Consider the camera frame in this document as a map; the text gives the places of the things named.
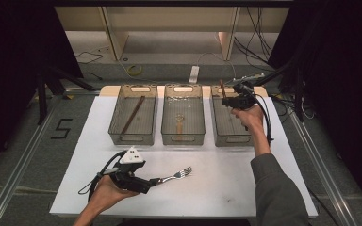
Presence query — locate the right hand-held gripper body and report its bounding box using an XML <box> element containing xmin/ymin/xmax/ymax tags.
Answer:
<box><xmin>231</xmin><ymin>73</ymin><xmax>265</xmax><ymax>111</ymax></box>

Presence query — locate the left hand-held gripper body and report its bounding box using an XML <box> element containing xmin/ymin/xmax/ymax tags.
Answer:
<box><xmin>109</xmin><ymin>146</ymin><xmax>152</xmax><ymax>195</ymax></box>

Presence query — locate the wooden handled table knife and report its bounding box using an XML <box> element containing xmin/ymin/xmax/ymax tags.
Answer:
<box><xmin>219</xmin><ymin>78</ymin><xmax>228</xmax><ymax>99</ymax></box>

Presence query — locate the translucent brown plastic basket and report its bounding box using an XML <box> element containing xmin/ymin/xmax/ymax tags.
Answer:
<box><xmin>209</xmin><ymin>84</ymin><xmax>262</xmax><ymax>148</ymax></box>
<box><xmin>107</xmin><ymin>84</ymin><xmax>158</xmax><ymax>146</ymax></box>
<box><xmin>160</xmin><ymin>83</ymin><xmax>206</xmax><ymax>146</ymax></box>

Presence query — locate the wooden handled fork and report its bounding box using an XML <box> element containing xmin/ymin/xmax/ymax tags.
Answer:
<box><xmin>156</xmin><ymin>166</ymin><xmax>193</xmax><ymax>186</ymax></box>

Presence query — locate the wooden handled spoon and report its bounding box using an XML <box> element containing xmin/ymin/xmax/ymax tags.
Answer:
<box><xmin>173</xmin><ymin>113</ymin><xmax>185</xmax><ymax>136</ymax></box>

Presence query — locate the person's right hand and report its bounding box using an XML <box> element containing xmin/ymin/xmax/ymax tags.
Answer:
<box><xmin>231</xmin><ymin>106</ymin><xmax>265</xmax><ymax>137</ymax></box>

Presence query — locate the person's left hand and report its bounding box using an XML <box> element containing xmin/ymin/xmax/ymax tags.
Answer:
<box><xmin>88</xmin><ymin>175</ymin><xmax>140</xmax><ymax>216</ymax></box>

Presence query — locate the white power strip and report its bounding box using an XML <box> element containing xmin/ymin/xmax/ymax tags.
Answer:
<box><xmin>189</xmin><ymin>65</ymin><xmax>201</xmax><ymax>85</ymax></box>

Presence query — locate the white table cover sheet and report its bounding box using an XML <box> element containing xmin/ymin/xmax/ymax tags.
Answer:
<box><xmin>49</xmin><ymin>95</ymin><xmax>319</xmax><ymax>218</ymax></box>

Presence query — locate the black metal stand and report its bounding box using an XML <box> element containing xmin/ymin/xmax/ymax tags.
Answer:
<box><xmin>36</xmin><ymin>64</ymin><xmax>97</xmax><ymax>126</ymax></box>
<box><xmin>251</xmin><ymin>59</ymin><xmax>305</xmax><ymax>122</ymax></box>

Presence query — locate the light wooden shelf unit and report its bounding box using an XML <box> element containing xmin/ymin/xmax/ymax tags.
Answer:
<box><xmin>54</xmin><ymin>6</ymin><xmax>290</xmax><ymax>62</ymax></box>

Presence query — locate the left hand-held gripper cable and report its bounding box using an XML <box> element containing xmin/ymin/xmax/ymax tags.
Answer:
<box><xmin>77</xmin><ymin>150</ymin><xmax>126</xmax><ymax>202</ymax></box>

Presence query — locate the hand-held gripper cable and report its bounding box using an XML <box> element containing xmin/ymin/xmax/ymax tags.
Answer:
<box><xmin>77</xmin><ymin>150</ymin><xmax>126</xmax><ymax>202</ymax></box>
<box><xmin>254</xmin><ymin>93</ymin><xmax>275</xmax><ymax>147</ymax></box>

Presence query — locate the right hand-held gripper cable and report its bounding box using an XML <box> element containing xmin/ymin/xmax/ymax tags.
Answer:
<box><xmin>254</xmin><ymin>93</ymin><xmax>275</xmax><ymax>147</ymax></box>

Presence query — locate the white cable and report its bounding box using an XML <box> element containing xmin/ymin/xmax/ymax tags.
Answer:
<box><xmin>197</xmin><ymin>51</ymin><xmax>238</xmax><ymax>86</ymax></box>

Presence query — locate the bundle of black cables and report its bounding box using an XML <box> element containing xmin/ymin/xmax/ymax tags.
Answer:
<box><xmin>233</xmin><ymin>7</ymin><xmax>276</xmax><ymax>69</ymax></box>

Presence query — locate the yellow cable coil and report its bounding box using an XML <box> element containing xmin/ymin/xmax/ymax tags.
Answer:
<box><xmin>127</xmin><ymin>64</ymin><xmax>143</xmax><ymax>76</ymax></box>

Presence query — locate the aluminium floor rail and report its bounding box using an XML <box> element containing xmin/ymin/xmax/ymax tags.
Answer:
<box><xmin>282</xmin><ymin>103</ymin><xmax>359</xmax><ymax>226</ymax></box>
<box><xmin>0</xmin><ymin>93</ymin><xmax>67</xmax><ymax>226</ymax></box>

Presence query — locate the thin black floor cable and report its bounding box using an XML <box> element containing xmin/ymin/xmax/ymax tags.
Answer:
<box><xmin>74</xmin><ymin>50</ymin><xmax>104</xmax><ymax>65</ymax></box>

